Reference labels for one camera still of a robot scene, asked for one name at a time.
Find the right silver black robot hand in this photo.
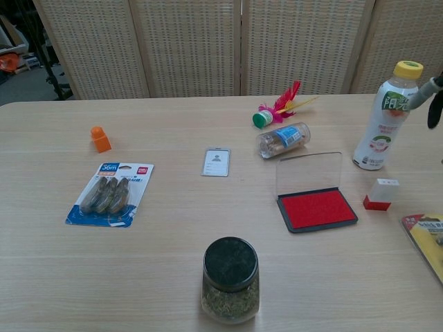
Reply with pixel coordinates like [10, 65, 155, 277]
[409, 71, 443, 130]

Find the red ink pad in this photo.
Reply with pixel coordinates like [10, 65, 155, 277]
[275, 151, 359, 234]

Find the white drink bottle yellow cap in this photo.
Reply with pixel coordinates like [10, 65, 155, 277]
[352, 60, 425, 172]

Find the yellow razor blister pack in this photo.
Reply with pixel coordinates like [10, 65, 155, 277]
[401, 211, 443, 282]

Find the clear plastic toothpick jar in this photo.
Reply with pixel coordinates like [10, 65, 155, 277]
[255, 121, 312, 160]

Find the colourful feather shuttlecock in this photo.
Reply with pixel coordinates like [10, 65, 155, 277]
[251, 80, 320, 130]

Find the white ID badge holder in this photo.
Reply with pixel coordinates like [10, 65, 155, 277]
[200, 147, 233, 178]

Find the wooden rattan folding screen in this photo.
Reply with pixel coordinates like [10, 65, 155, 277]
[32, 0, 443, 102]

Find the orange toy block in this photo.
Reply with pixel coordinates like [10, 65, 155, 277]
[90, 125, 113, 154]

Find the black tripod stand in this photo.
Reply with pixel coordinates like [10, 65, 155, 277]
[20, 0, 74, 102]

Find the orange bag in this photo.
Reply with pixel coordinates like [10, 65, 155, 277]
[0, 53, 19, 74]

